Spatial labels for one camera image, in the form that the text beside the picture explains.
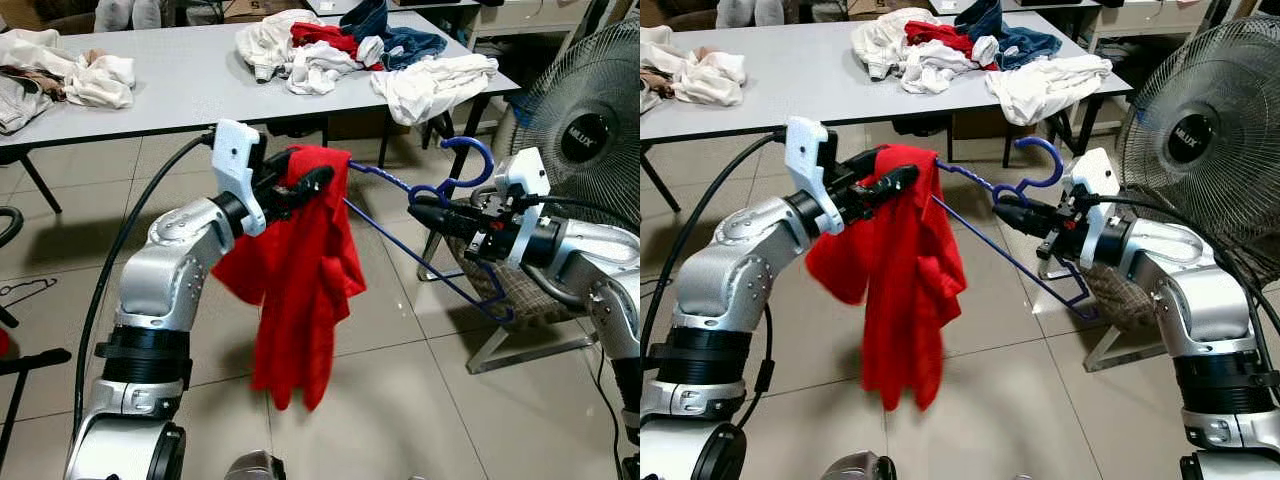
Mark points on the white desk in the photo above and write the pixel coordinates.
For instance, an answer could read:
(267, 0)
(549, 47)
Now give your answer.
(1150, 15)
(530, 15)

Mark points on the brown box under table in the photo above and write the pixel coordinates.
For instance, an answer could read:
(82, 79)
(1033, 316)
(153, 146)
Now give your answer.
(360, 125)
(985, 122)

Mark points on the black standing fan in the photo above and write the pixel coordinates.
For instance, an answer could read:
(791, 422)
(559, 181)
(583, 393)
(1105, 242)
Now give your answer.
(585, 140)
(1200, 135)

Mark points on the grey-white garment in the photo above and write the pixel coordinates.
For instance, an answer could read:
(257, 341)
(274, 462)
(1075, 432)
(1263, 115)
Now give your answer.
(20, 105)
(650, 95)

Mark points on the white crumpled cloth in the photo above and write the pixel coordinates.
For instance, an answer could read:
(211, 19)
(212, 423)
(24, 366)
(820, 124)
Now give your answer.
(100, 85)
(715, 85)

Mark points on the person's grey-trousered legs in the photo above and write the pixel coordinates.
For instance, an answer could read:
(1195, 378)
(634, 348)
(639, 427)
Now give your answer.
(130, 12)
(750, 12)

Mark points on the large white garment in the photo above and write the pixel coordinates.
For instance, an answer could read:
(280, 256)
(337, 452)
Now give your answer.
(430, 90)
(1045, 90)

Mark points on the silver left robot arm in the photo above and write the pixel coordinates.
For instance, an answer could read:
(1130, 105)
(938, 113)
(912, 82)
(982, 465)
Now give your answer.
(740, 280)
(170, 270)

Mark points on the small white garment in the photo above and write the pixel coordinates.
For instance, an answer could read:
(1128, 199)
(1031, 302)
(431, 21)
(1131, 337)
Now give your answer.
(935, 70)
(320, 70)

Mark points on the plaid cushioned metal chair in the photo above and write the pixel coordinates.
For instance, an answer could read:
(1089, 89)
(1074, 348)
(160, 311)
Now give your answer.
(520, 295)
(1110, 290)

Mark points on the blue jeans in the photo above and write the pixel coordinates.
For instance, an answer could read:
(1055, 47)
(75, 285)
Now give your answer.
(1030, 45)
(415, 45)

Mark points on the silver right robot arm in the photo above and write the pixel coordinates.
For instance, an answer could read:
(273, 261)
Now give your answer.
(590, 260)
(1190, 300)

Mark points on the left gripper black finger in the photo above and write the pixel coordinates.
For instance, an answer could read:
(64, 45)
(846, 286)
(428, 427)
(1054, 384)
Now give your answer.
(310, 182)
(892, 182)

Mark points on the black stand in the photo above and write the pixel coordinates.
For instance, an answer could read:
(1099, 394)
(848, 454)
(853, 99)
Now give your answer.
(40, 358)

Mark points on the red collared shirt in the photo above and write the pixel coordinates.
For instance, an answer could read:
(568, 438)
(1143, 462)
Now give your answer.
(300, 300)
(900, 300)

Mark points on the small red garment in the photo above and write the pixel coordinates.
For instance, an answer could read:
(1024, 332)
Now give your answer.
(320, 33)
(935, 33)

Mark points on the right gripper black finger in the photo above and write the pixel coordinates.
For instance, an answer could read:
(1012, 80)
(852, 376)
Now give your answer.
(1028, 223)
(445, 224)
(1035, 204)
(452, 204)

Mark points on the beige cloth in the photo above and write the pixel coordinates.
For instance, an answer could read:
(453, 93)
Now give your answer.
(655, 40)
(30, 45)

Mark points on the purple plastic hanger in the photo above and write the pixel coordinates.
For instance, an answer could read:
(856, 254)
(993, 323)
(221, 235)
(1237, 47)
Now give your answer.
(488, 160)
(1058, 160)

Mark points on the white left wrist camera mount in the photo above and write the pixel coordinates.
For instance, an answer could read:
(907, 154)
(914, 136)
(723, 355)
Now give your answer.
(232, 160)
(805, 160)

